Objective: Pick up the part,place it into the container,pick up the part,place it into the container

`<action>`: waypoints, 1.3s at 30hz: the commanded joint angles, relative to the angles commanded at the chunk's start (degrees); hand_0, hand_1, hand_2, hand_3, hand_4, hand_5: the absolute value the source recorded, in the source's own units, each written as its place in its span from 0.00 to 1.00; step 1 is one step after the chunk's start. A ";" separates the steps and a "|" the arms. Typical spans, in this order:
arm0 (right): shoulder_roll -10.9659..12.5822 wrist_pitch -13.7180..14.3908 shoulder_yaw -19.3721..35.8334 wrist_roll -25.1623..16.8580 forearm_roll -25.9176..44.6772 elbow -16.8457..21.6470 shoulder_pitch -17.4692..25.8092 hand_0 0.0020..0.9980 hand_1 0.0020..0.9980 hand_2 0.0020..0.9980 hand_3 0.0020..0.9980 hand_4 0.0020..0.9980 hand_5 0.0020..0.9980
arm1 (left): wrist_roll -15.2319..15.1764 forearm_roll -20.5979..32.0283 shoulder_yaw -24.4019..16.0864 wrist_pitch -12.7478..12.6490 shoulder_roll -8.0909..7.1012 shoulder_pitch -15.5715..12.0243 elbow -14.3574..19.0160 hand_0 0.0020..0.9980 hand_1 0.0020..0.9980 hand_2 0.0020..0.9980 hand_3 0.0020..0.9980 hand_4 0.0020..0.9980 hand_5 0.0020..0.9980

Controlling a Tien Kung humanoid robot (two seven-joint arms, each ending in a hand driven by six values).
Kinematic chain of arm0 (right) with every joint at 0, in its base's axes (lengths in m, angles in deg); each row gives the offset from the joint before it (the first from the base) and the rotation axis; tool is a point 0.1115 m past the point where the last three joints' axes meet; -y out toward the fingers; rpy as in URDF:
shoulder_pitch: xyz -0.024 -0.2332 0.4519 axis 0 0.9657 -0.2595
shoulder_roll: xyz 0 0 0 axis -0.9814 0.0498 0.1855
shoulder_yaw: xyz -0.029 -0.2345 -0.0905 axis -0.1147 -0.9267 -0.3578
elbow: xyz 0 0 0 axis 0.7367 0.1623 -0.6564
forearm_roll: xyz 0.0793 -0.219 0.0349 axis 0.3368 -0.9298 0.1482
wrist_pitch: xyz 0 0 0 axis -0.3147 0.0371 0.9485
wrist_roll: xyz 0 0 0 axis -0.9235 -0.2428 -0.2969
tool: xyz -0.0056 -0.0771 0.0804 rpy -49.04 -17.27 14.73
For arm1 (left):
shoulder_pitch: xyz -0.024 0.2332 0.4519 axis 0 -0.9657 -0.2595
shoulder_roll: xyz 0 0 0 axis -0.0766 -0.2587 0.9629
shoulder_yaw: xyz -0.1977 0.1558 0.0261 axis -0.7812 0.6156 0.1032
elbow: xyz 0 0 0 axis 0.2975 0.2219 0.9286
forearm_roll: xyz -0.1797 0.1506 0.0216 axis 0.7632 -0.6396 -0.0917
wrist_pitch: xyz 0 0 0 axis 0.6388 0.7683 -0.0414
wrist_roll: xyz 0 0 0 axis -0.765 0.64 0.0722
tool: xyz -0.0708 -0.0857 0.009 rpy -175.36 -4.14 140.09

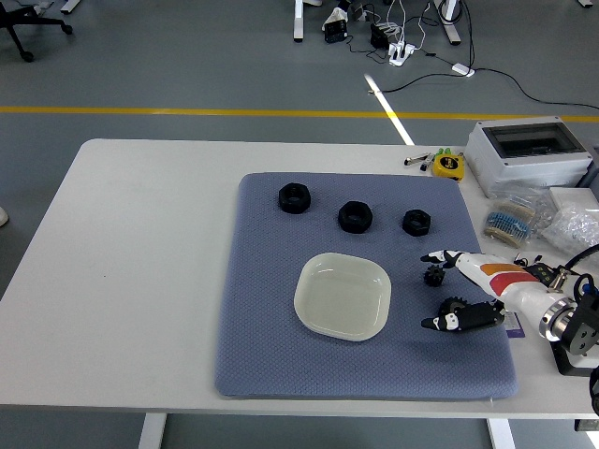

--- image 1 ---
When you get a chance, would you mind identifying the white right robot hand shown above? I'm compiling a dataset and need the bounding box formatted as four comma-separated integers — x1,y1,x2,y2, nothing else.
419,249,562,334

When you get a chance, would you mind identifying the small black gear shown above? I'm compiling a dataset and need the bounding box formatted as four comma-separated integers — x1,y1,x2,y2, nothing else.
423,264,446,289

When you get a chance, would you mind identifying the small black hex nut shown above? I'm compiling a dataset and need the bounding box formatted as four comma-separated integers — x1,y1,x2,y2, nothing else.
402,209,432,238

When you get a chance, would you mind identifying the flat white box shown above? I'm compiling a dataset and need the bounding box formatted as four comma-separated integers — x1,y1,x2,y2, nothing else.
548,185,599,211

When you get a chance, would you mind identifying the large black hex nut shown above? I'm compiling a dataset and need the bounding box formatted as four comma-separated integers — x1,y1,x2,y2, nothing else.
338,200,374,234
277,182,312,214

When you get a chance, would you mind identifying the black device box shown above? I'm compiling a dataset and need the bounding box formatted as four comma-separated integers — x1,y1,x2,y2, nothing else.
322,21,348,44

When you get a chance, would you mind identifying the purple and white card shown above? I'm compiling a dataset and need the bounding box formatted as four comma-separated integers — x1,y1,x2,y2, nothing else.
503,311,528,339

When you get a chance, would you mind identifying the clear bag of resistor strips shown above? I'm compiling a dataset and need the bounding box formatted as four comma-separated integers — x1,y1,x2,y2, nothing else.
481,186,558,247

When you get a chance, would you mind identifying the clear bag of small parts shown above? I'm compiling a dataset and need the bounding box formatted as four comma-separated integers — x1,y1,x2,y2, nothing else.
537,205,599,256

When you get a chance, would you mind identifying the yellow tape measure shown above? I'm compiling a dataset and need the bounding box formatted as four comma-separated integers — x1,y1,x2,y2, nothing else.
431,152,465,181

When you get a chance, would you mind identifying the white table leg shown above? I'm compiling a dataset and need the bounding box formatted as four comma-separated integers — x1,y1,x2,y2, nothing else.
138,413,168,449
486,417,516,449

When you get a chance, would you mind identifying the white square dish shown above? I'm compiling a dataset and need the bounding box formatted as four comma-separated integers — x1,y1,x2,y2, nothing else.
293,252,392,342

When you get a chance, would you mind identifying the blue-grey textured mat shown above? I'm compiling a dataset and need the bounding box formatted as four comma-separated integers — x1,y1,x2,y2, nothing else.
213,171,519,399

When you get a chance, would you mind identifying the white power strip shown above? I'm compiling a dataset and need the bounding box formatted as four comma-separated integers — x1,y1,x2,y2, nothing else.
387,41,417,66

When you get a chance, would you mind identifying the white desk leg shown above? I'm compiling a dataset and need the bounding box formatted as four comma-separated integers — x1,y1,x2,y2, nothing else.
432,0,463,47
292,0,305,43

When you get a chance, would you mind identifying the black charger block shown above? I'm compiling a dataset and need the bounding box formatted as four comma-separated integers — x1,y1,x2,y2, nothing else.
369,22,390,49

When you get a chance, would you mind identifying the black office chair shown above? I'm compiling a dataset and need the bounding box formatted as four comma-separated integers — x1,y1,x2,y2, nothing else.
0,0,74,64

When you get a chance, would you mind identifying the grey electrical enclosure box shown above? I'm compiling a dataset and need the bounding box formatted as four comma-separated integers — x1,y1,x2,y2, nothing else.
463,116,595,200

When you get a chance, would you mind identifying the black floor cable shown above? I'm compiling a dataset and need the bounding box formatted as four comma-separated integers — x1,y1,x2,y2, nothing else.
369,67,599,112

